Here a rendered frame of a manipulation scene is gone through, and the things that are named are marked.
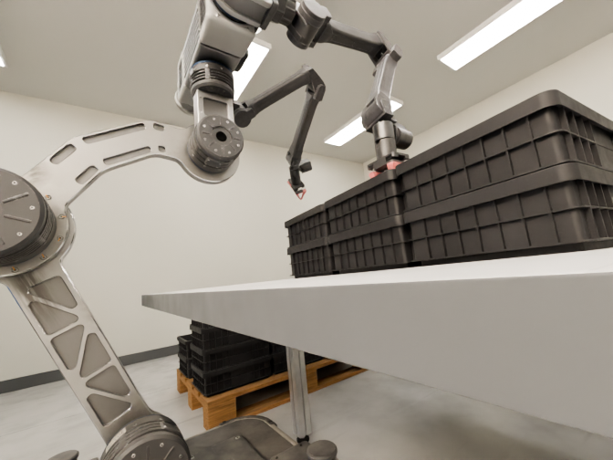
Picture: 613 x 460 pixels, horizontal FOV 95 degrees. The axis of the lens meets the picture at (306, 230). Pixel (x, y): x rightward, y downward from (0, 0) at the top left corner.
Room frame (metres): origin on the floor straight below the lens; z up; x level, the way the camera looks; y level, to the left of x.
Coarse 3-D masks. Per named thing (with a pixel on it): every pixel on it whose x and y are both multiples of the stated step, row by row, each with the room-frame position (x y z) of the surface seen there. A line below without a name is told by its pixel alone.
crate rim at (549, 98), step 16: (544, 96) 0.37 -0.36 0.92; (560, 96) 0.37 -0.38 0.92; (512, 112) 0.40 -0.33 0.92; (528, 112) 0.39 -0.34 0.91; (576, 112) 0.40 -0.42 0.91; (592, 112) 0.44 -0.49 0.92; (480, 128) 0.45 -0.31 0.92; (496, 128) 0.43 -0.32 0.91; (608, 128) 0.47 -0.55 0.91; (448, 144) 0.50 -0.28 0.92; (464, 144) 0.47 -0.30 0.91; (416, 160) 0.56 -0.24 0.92; (400, 176) 0.63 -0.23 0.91
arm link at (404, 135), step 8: (384, 104) 0.73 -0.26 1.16; (384, 112) 0.72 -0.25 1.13; (392, 112) 0.74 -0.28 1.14; (376, 120) 0.75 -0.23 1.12; (392, 120) 0.76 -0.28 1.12; (368, 128) 0.77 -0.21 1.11; (400, 128) 0.77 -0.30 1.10; (400, 136) 0.75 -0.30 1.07; (408, 136) 0.77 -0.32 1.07; (400, 144) 0.78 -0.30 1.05; (408, 144) 0.79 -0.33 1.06
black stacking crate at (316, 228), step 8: (312, 216) 0.94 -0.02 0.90; (320, 216) 0.91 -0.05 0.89; (328, 216) 0.90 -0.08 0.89; (296, 224) 1.06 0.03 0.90; (304, 224) 1.00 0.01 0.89; (312, 224) 0.96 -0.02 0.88; (320, 224) 0.91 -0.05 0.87; (328, 224) 0.90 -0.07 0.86; (288, 232) 1.12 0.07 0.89; (296, 232) 1.06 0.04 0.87; (304, 232) 1.00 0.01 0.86; (312, 232) 0.96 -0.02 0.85; (320, 232) 0.91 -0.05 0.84; (328, 232) 0.90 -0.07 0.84; (296, 240) 1.06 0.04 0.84; (304, 240) 1.02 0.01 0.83; (312, 240) 0.95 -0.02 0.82
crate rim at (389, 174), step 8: (376, 176) 0.66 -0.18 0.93; (384, 176) 0.64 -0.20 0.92; (392, 176) 0.63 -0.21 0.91; (360, 184) 0.71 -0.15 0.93; (368, 184) 0.69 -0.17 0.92; (376, 184) 0.67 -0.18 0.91; (344, 192) 0.77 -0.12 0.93; (352, 192) 0.74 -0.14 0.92; (360, 192) 0.72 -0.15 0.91; (328, 200) 0.84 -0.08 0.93; (336, 200) 0.81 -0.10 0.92; (344, 200) 0.78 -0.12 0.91
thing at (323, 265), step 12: (324, 240) 0.89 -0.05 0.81; (288, 252) 1.11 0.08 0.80; (300, 252) 1.05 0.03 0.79; (312, 252) 0.97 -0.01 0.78; (324, 252) 0.91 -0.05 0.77; (300, 264) 1.06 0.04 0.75; (312, 264) 0.97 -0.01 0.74; (324, 264) 0.91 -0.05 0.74; (300, 276) 1.08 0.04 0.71; (312, 276) 1.00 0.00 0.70
